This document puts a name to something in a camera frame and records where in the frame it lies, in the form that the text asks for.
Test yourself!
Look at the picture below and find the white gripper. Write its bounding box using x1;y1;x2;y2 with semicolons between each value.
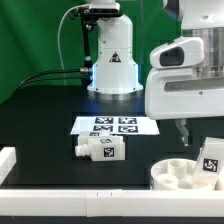
145;67;224;146

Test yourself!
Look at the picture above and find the white round stool seat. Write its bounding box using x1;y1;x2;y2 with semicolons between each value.
150;158;224;191

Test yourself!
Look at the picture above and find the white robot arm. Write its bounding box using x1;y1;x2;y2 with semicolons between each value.
85;0;224;131

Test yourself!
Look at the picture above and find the white marker sheet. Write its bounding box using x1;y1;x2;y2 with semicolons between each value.
71;116;160;135

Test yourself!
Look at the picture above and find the green backdrop curtain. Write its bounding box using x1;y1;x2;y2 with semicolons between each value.
0;0;181;104

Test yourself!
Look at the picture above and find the black camera stand pole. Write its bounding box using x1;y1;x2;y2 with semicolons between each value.
81;16;97;85

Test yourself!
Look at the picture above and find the black cable upper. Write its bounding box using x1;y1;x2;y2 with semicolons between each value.
16;68;92;91

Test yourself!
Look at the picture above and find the black cable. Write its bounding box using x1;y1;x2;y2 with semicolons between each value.
16;68;92;91
16;77;92;93

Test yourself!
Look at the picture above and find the white front barrier wall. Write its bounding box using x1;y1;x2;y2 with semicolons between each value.
0;189;224;217

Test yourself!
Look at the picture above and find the white barrier wall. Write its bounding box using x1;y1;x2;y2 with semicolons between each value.
0;147;16;185
0;189;224;217

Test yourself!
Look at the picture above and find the black camera on stand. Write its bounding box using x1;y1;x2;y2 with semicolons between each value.
79;3;122;18

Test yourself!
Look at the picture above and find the grey camera cable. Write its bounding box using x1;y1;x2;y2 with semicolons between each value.
56;4;90;87

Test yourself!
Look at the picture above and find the black cable lower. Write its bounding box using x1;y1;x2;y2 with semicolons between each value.
16;77;92;93

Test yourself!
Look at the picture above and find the white left barrier wall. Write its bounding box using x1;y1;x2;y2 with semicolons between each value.
0;147;16;185

